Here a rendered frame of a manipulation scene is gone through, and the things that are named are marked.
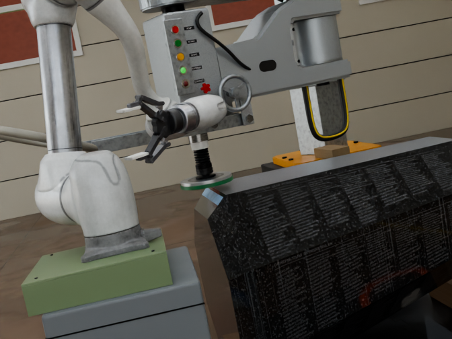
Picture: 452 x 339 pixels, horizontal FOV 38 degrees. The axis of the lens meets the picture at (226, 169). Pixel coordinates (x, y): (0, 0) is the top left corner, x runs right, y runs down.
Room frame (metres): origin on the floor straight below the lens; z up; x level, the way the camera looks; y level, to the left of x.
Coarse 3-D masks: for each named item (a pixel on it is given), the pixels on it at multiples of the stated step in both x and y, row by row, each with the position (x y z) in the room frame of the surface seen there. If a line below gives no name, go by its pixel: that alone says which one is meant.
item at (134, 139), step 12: (228, 120) 2.67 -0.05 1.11; (240, 120) 2.70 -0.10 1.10; (252, 120) 2.68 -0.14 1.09; (144, 132) 2.50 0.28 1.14; (192, 132) 2.59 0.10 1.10; (204, 132) 2.62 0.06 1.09; (96, 144) 2.42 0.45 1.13; (108, 144) 2.44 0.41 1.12; (120, 144) 2.46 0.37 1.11; (132, 144) 2.48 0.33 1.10; (144, 144) 2.50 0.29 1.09
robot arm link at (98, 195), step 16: (80, 160) 1.75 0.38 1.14; (96, 160) 1.74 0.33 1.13; (112, 160) 1.76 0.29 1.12; (80, 176) 1.73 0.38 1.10; (96, 176) 1.72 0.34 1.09; (112, 176) 1.73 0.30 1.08; (128, 176) 1.79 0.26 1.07; (64, 192) 1.80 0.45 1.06; (80, 192) 1.72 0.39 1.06; (96, 192) 1.71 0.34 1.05; (112, 192) 1.72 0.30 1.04; (128, 192) 1.75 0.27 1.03; (64, 208) 1.81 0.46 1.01; (80, 208) 1.73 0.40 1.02; (96, 208) 1.71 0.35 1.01; (112, 208) 1.71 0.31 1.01; (128, 208) 1.74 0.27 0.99; (80, 224) 1.77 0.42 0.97; (96, 224) 1.71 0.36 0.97; (112, 224) 1.71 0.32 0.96; (128, 224) 1.73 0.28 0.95
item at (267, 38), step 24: (312, 0) 2.86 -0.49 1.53; (336, 0) 2.92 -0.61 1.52; (264, 24) 2.76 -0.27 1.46; (288, 24) 2.79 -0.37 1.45; (216, 48) 2.64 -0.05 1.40; (240, 48) 2.68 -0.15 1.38; (264, 48) 2.73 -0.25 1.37; (288, 48) 2.78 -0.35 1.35; (240, 72) 2.67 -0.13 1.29; (264, 72) 2.72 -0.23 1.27; (288, 72) 2.77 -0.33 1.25; (312, 72) 2.83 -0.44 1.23; (336, 72) 2.89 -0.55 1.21
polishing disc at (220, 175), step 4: (216, 172) 2.75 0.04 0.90; (220, 172) 2.73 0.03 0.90; (224, 172) 2.71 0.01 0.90; (228, 172) 2.69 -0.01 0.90; (196, 176) 2.74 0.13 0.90; (216, 176) 2.64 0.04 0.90; (220, 176) 2.62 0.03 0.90; (224, 176) 2.60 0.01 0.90; (228, 176) 2.62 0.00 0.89; (184, 180) 2.69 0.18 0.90; (188, 180) 2.67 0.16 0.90; (192, 180) 2.65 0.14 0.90; (196, 180) 2.63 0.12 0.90; (200, 180) 2.61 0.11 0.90; (204, 180) 2.59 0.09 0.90; (208, 180) 2.57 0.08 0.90; (212, 180) 2.57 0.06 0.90; (216, 180) 2.57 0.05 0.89; (220, 180) 2.58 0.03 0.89; (184, 184) 2.61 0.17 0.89; (188, 184) 2.59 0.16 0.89; (192, 184) 2.58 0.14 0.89; (196, 184) 2.57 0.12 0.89; (200, 184) 2.57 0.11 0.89
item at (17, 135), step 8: (0, 128) 2.13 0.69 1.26; (8, 128) 2.13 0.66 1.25; (16, 128) 2.14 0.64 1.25; (0, 136) 2.52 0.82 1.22; (8, 136) 2.14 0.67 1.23; (16, 136) 2.13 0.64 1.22; (24, 136) 2.13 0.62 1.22; (32, 136) 2.14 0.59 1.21; (40, 136) 2.15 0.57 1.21; (32, 144) 2.58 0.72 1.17; (40, 144) 2.58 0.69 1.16; (88, 144) 2.28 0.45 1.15; (88, 152) 2.46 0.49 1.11
